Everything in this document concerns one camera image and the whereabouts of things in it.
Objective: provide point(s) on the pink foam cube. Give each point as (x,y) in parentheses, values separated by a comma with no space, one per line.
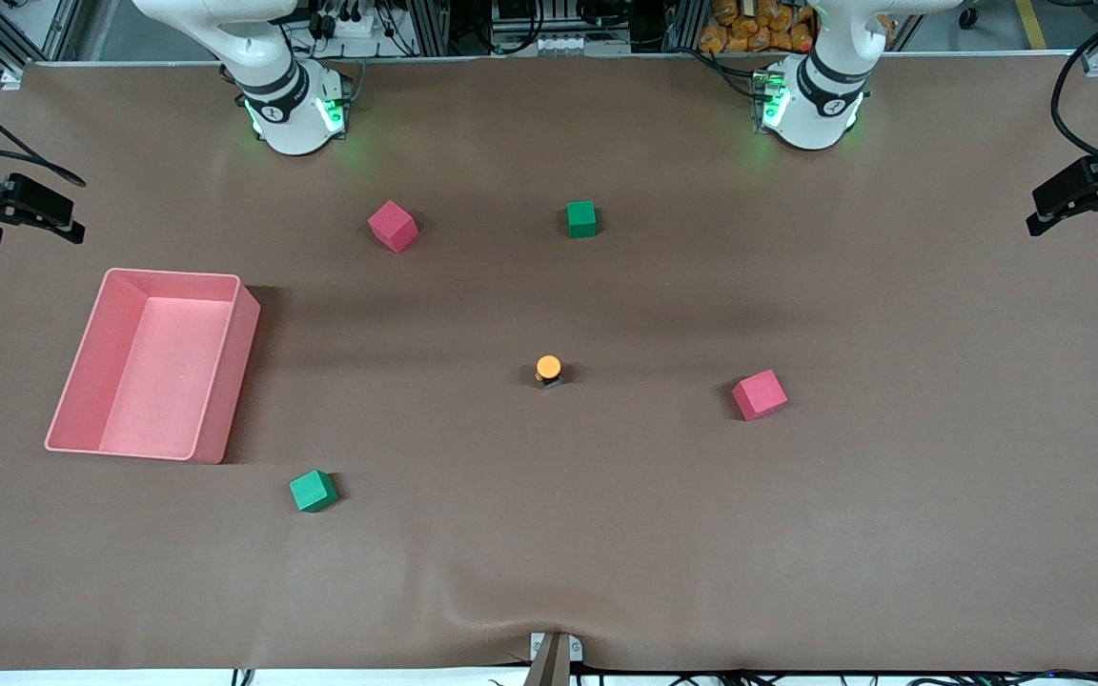
(392,226)
(759,395)

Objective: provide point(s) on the metal clamp bracket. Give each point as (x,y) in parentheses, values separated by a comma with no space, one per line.
(554,662)

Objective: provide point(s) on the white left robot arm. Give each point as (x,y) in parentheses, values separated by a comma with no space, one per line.
(816,119)

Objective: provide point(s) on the green foam cube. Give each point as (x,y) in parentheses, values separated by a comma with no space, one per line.
(312,492)
(581,219)

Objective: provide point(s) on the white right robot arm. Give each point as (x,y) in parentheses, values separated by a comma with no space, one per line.
(292,124)

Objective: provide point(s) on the orange snack bags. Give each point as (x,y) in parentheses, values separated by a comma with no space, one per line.
(759,33)

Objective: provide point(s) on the long white socket strip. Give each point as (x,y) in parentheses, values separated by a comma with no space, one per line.
(559,44)

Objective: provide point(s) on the brown table mat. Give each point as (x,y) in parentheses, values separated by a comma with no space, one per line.
(549,534)

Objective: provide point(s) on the aluminium frame post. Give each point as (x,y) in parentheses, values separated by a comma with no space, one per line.
(681,24)
(427,24)

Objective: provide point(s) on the black caster wheel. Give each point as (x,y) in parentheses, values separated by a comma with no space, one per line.
(968,14)

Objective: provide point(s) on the white power strip with plugs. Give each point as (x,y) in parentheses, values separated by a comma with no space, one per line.
(349,29)

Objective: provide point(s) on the pink plastic bin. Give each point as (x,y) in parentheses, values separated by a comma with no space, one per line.
(158,400)

